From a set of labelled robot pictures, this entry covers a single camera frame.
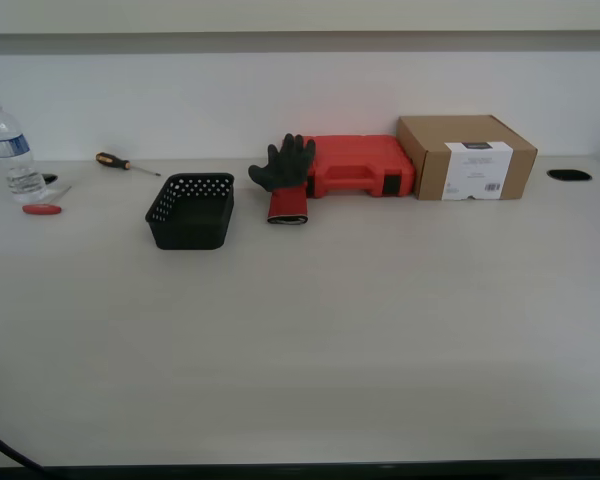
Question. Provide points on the red and black work glove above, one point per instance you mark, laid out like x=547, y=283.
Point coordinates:
x=285, y=165

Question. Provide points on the black perforated plastic basket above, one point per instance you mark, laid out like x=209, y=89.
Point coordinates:
x=190, y=220

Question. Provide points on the red plastic tool case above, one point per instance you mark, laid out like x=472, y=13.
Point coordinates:
x=360, y=160

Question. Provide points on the brown cardboard box white label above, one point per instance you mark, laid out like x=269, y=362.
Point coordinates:
x=430, y=170

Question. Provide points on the clear plastic water bottle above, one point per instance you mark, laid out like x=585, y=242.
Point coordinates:
x=15, y=165

